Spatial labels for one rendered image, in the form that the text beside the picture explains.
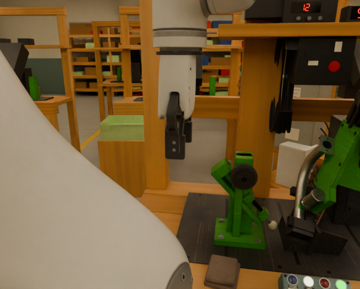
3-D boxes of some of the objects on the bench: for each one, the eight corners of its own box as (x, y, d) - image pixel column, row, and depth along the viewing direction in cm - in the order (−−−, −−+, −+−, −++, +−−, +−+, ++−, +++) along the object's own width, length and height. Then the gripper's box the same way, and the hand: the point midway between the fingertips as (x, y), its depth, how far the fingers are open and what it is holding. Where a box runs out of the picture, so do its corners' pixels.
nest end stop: (305, 241, 86) (313, 237, 82) (285, 235, 87) (292, 231, 82) (305, 237, 87) (313, 233, 82) (285, 231, 87) (293, 226, 83)
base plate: (649, 319, 66) (653, 311, 65) (169, 265, 82) (169, 259, 82) (491, 218, 105) (493, 213, 105) (188, 196, 122) (188, 191, 121)
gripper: (197, 43, 37) (196, 170, 43) (207, 46, 54) (204, 137, 59) (140, 44, 38) (145, 166, 44) (167, 46, 55) (168, 135, 60)
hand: (180, 144), depth 51 cm, fingers open, 8 cm apart
